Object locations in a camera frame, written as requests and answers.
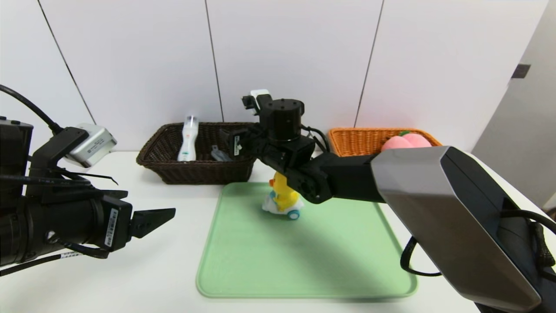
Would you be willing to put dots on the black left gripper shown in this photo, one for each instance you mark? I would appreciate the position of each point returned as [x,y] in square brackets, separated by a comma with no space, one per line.
[116,223]

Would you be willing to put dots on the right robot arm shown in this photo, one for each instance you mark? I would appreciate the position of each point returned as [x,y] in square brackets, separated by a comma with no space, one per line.
[434,195]

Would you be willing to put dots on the grey pencil lead case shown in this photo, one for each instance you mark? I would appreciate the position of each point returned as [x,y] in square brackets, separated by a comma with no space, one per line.
[218,154]

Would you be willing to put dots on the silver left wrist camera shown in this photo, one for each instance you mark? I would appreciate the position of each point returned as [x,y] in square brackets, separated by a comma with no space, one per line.
[91,145]

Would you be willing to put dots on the yellow duck scooter toy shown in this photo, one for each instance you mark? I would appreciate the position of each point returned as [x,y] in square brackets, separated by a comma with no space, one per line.
[284,200]

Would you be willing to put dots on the pink plush peach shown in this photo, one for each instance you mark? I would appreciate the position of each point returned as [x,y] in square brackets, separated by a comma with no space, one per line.
[404,141]

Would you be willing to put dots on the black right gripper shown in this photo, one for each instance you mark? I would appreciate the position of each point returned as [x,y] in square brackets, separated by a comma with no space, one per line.
[234,142]

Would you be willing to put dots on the orange wicker basket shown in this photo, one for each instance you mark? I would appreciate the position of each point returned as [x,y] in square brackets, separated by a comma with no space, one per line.
[356,141]

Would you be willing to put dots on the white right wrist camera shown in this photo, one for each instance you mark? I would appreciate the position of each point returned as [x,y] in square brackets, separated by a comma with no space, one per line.
[259,94]

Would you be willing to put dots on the black wall plate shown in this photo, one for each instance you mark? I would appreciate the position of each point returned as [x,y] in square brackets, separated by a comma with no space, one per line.
[521,71]

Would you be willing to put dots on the green plastic tray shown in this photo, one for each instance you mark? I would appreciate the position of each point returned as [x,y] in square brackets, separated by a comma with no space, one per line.
[282,261]

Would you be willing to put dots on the dark brown wicker basket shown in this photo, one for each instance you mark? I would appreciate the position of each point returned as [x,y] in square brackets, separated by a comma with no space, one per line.
[173,174]

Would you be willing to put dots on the white cylindrical bottle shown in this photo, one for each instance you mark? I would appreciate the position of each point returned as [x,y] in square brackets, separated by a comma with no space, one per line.
[187,143]

